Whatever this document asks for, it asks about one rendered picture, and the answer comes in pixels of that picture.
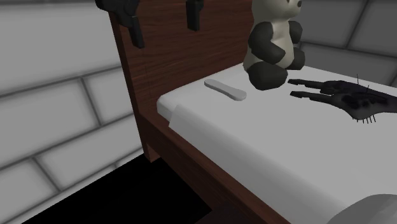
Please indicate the grey flat remote control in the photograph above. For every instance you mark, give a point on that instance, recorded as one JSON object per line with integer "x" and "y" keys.
{"x": 225, "y": 89}

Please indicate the black and white panda toy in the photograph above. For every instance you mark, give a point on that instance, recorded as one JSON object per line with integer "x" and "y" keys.
{"x": 273, "y": 46}

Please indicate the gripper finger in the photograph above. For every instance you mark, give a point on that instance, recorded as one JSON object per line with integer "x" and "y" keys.
{"x": 194, "y": 15}
{"x": 133, "y": 21}

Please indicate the brown wooden bed white mattress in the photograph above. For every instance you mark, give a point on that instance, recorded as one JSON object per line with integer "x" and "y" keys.
{"x": 186, "y": 62}

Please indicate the black hair brush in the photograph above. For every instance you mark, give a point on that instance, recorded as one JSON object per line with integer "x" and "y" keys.
{"x": 350, "y": 96}

